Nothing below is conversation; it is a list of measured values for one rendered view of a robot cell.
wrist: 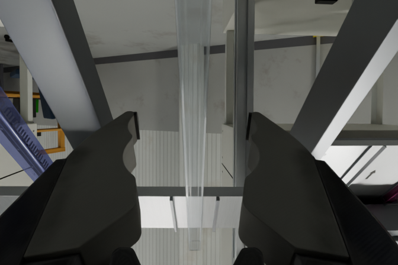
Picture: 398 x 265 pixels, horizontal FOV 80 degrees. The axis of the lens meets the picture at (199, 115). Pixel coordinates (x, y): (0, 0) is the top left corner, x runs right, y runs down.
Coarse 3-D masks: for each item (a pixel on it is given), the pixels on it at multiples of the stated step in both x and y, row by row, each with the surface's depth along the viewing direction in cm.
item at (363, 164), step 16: (336, 144) 33; (352, 144) 33; (368, 144) 33; (384, 144) 33; (336, 160) 35; (352, 160) 35; (368, 160) 36; (384, 160) 36; (352, 176) 39; (368, 176) 39; (384, 176) 39; (368, 192) 43; (384, 192) 43
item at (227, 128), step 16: (224, 112) 100; (224, 128) 95; (288, 128) 76; (352, 128) 77; (368, 128) 78; (384, 128) 78; (224, 144) 94; (224, 160) 94; (224, 176) 94; (224, 240) 94; (224, 256) 94
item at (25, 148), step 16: (0, 96) 13; (0, 112) 13; (16, 112) 14; (0, 128) 13; (16, 128) 14; (16, 144) 14; (32, 144) 15; (16, 160) 16; (32, 160) 16; (48, 160) 17; (32, 176) 17
